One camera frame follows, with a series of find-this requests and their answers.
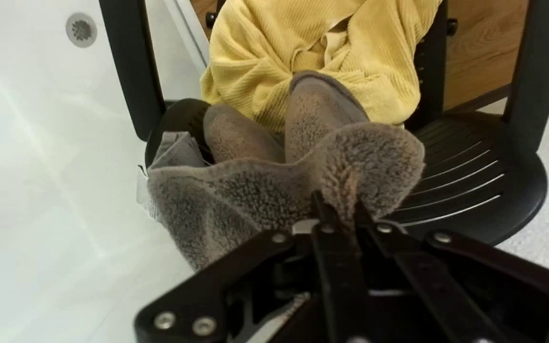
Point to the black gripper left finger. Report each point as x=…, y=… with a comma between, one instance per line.
x=338, y=279

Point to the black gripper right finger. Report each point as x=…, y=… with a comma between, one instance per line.
x=439, y=274

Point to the grey-brown towel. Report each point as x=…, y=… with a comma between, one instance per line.
x=256, y=192

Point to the black office chair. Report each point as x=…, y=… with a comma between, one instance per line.
x=477, y=192

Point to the yellow towel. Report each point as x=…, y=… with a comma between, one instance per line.
x=275, y=58

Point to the wooden cabinet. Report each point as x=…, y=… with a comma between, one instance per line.
x=490, y=51

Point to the white tub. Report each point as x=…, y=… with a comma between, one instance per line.
x=46, y=192

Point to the round metal drain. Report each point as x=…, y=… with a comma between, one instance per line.
x=80, y=30

